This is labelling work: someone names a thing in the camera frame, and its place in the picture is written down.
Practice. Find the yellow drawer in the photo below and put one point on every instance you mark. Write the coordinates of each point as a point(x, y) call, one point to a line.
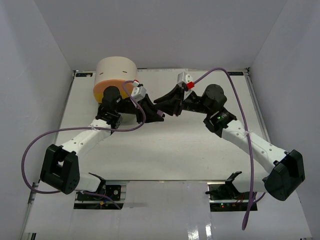
point(98, 96)

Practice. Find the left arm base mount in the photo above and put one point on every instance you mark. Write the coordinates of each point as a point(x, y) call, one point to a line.
point(108, 197)

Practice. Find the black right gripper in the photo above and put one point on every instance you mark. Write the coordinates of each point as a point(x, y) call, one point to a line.
point(173, 107)

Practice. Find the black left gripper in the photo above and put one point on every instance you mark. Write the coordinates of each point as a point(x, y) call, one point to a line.
point(144, 112)

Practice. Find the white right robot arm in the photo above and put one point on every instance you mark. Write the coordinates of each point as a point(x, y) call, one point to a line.
point(285, 169)

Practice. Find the grey bottom drawer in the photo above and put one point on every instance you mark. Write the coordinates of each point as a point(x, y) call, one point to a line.
point(128, 118)

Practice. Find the orange top drawer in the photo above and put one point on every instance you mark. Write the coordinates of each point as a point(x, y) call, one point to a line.
point(99, 87)

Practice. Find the beige cylindrical drawer organizer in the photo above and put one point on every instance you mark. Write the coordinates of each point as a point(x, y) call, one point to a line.
point(115, 68)

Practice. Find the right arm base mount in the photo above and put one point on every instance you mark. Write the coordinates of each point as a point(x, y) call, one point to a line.
point(224, 197)

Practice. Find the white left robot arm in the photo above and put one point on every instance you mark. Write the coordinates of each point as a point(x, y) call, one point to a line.
point(60, 167)

